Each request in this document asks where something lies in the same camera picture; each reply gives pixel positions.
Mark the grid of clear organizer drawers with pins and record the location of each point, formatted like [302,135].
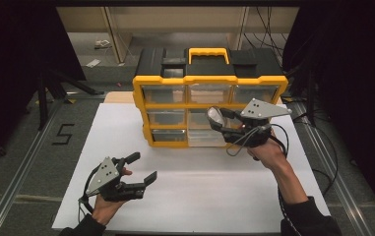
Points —
[165,116]

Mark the flat white paper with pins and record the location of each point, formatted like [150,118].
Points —
[93,63]

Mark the person's left hand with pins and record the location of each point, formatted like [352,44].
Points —
[104,209]

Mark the clear plastic drawer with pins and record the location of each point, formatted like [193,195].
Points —
[204,137]

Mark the person's right hand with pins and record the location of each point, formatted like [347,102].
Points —
[270,154]

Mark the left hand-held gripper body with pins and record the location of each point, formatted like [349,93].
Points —
[104,172]

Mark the black metal stand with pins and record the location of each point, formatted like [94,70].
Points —
[311,98]
[43,101]

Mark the crumpled white paper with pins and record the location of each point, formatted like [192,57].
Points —
[102,43]

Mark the aluminium floor rail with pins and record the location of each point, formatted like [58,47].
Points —
[331,173]
[17,177]

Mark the black curtain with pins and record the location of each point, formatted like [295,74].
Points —
[352,82]
[14,65]

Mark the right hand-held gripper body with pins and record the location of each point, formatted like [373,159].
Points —
[260,109]

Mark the yellow black organizer case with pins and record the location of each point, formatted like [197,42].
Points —
[208,70]

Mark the wooden furniture panel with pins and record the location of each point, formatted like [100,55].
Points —
[117,36]
[239,28]

